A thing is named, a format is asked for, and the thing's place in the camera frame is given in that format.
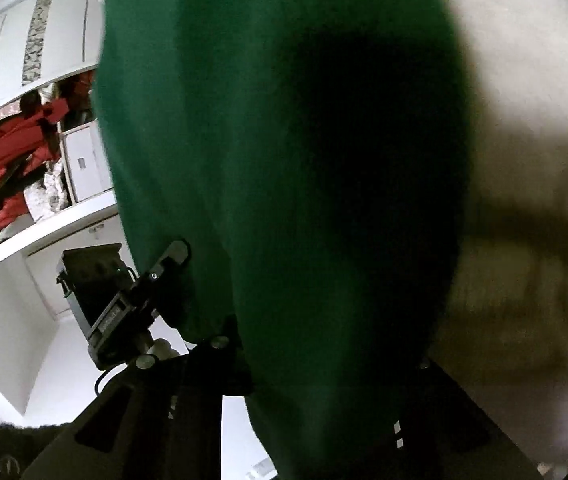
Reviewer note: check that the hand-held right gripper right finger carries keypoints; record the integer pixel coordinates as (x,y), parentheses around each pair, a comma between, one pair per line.
(464,435)

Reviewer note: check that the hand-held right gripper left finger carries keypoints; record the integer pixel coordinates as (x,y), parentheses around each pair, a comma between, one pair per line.
(188,400)

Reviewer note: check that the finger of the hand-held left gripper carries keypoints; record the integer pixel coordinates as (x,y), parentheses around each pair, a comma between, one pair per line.
(166,265)

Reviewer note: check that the green white varsity jacket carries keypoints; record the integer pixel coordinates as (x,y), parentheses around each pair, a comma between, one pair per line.
(264,135)

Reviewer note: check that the red hanging clothes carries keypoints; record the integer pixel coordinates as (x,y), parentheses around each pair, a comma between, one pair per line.
(13,145)

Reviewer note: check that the white floral cloth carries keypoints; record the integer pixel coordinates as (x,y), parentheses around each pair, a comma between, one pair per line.
(46,195)

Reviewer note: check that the white drawer unit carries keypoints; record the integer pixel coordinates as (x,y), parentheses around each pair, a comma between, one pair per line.
(88,160)

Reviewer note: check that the white wardrobe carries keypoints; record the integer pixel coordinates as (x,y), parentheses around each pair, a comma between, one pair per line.
(13,35)

